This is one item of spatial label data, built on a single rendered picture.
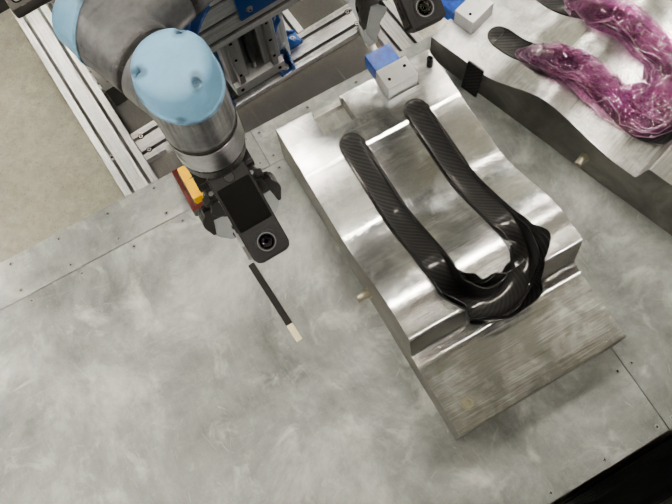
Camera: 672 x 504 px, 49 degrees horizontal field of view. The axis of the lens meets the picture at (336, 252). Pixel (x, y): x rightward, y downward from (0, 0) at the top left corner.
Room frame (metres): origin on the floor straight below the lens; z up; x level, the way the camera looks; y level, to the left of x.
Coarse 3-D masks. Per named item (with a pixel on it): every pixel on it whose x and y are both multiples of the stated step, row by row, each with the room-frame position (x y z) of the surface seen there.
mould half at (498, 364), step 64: (384, 128) 0.50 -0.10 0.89; (448, 128) 0.49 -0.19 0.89; (320, 192) 0.43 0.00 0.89; (448, 192) 0.39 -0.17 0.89; (512, 192) 0.36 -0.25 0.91; (384, 256) 0.31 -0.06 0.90; (384, 320) 0.24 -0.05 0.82; (448, 320) 0.20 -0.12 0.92; (512, 320) 0.20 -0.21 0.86; (576, 320) 0.18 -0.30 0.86; (448, 384) 0.13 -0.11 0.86; (512, 384) 0.11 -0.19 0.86
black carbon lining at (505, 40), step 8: (536, 0) 0.69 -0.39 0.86; (544, 0) 0.69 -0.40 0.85; (552, 0) 0.69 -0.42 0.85; (560, 0) 0.68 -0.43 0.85; (552, 8) 0.67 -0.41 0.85; (560, 8) 0.67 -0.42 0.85; (488, 32) 0.65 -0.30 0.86; (496, 32) 0.65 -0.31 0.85; (504, 32) 0.65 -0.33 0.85; (512, 32) 0.64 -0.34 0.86; (496, 40) 0.64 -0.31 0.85; (504, 40) 0.63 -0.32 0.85; (512, 40) 0.63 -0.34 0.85; (520, 40) 0.63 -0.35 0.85; (504, 48) 0.62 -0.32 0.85; (512, 48) 0.62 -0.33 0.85; (512, 56) 0.60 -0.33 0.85; (664, 136) 0.41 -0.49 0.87; (656, 144) 0.40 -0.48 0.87; (664, 144) 0.40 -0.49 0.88
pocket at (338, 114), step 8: (336, 104) 0.57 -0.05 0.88; (344, 104) 0.56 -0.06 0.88; (320, 112) 0.56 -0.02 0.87; (328, 112) 0.56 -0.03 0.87; (336, 112) 0.56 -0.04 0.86; (344, 112) 0.56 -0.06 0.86; (320, 120) 0.55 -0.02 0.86; (328, 120) 0.55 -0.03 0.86; (336, 120) 0.55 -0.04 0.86; (344, 120) 0.54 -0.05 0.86; (320, 128) 0.54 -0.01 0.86; (328, 128) 0.54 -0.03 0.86; (336, 128) 0.53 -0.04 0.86
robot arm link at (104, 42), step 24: (72, 0) 0.49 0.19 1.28; (96, 0) 0.49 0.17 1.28; (120, 0) 0.48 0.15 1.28; (144, 0) 0.48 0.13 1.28; (168, 0) 0.48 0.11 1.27; (72, 24) 0.47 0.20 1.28; (96, 24) 0.46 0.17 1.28; (120, 24) 0.45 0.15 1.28; (144, 24) 0.45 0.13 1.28; (168, 24) 0.47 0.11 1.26; (72, 48) 0.46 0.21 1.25; (96, 48) 0.44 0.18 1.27; (120, 48) 0.43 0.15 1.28; (120, 72) 0.41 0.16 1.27
